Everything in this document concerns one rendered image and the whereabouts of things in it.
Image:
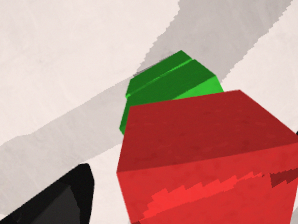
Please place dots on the red block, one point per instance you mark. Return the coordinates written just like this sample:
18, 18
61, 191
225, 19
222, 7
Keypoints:
212, 159

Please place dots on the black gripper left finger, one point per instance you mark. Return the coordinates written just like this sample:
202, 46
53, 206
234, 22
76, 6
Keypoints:
67, 201

